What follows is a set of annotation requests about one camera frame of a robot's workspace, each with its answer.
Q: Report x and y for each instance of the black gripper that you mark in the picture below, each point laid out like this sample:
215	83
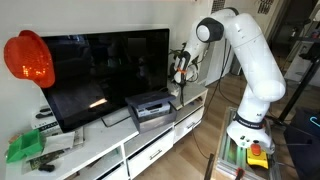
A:
180	84

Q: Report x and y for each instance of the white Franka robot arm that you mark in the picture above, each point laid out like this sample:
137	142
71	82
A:
253	50

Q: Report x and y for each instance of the grey device inside box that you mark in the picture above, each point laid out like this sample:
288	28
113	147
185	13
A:
153	109

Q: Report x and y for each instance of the small dark round object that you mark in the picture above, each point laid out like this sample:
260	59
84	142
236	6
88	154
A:
163	89

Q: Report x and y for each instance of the green plant in black pot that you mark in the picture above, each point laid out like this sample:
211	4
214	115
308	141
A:
174	52

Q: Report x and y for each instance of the white door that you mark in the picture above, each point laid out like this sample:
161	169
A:
216	71

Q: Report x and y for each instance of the grey printer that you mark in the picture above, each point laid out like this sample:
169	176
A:
155	123

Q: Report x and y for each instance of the grey trash can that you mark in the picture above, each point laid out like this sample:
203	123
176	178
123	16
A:
235	68

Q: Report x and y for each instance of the black flat screen television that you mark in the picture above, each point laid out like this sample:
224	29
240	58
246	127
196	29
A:
106	73

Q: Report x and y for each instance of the white tv cabinet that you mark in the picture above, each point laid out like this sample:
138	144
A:
100	140

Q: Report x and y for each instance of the yellow emergency stop box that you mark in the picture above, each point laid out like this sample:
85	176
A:
257	160

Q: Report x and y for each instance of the printed magazine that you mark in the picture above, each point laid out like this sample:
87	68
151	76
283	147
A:
78	136

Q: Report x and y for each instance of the black tripod stand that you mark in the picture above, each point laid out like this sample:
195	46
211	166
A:
301	90

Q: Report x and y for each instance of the white paper bag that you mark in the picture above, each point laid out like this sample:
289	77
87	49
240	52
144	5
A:
60	141

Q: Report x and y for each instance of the black remote control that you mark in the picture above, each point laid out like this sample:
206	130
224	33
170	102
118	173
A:
45	109

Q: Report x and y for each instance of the dark blue chair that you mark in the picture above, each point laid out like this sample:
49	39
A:
303	150

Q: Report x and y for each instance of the white device box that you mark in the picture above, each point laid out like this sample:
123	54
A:
45	125

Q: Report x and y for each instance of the small black object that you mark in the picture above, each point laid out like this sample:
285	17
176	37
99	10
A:
46	167

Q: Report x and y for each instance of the green plastic bin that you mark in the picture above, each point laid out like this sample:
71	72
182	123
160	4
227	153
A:
26	146

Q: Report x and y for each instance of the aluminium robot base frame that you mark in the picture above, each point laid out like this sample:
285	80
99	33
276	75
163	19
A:
230	156

